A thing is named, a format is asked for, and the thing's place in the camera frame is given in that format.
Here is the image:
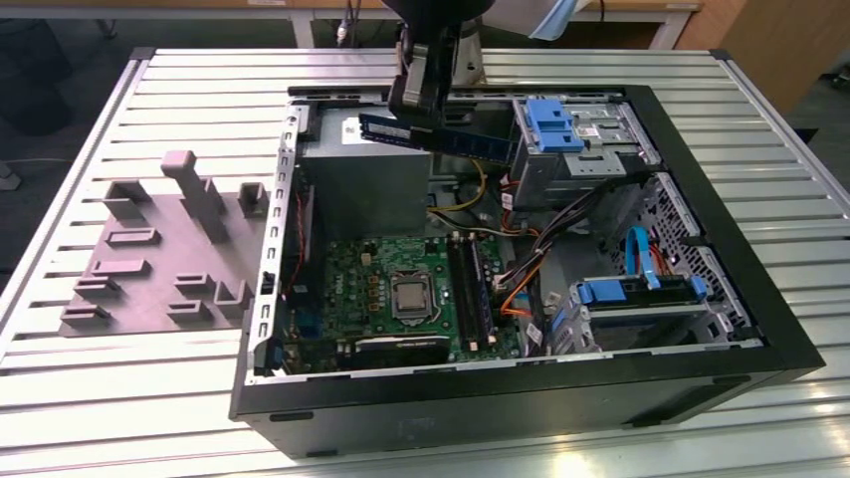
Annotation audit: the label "dark blue RAM stick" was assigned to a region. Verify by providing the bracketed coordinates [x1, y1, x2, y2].
[358, 112, 521, 166]

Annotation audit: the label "grey parts rack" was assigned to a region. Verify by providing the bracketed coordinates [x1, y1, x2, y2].
[58, 150, 271, 341]

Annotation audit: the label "orange wire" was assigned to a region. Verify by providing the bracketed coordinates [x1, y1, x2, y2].
[499, 281, 534, 319]

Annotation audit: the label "red wire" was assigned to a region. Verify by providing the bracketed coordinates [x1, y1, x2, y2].
[283, 191, 315, 301]

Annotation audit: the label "black RAM slot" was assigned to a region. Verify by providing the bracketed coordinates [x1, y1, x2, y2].
[446, 230, 481, 352]
[466, 230, 499, 346]

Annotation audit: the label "hard disk in blue carrier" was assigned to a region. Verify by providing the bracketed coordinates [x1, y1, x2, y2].
[574, 276, 708, 308]

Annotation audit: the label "wooden cabinet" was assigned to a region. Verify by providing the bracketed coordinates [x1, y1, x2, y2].
[674, 0, 850, 119]

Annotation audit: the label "metal disk bay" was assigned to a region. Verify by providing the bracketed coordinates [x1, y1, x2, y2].
[569, 276, 726, 353]

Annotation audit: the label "black chair base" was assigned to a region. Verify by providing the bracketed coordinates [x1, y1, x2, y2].
[820, 64, 850, 94]

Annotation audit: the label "silver CPU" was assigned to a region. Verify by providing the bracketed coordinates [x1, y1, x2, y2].
[397, 284, 430, 310]

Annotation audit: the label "CPU socket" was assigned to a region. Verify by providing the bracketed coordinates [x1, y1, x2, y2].
[387, 268, 438, 325]

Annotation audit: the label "blue plastic drive carrier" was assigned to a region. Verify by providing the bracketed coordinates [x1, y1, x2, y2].
[522, 99, 587, 154]

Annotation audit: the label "yellow wires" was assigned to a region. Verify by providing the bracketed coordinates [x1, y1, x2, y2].
[426, 157, 491, 216]

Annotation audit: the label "black cable bundle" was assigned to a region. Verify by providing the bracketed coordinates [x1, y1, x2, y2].
[494, 171, 659, 293]

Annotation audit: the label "black graphics card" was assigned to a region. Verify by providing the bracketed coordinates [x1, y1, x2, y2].
[337, 333, 451, 370]

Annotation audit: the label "black open PC case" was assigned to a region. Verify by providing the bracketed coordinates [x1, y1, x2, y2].
[227, 83, 828, 460]

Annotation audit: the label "black chair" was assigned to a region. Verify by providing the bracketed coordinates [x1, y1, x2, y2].
[0, 14, 76, 138]

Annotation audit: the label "grey power supply unit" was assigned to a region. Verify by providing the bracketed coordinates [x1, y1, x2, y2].
[295, 106, 434, 238]

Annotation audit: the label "blue wire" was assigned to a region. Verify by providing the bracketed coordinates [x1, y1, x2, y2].
[623, 226, 665, 291]

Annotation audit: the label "white framed desk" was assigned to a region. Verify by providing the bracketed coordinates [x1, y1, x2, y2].
[285, 0, 706, 51]

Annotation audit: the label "green motherboard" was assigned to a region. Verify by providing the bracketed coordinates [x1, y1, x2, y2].
[282, 231, 533, 374]

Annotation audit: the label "metal drive cage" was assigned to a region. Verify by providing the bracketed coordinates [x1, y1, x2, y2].
[509, 97, 665, 211]

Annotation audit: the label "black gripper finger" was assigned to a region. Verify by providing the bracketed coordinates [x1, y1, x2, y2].
[387, 43, 433, 119]
[410, 42, 459, 150]

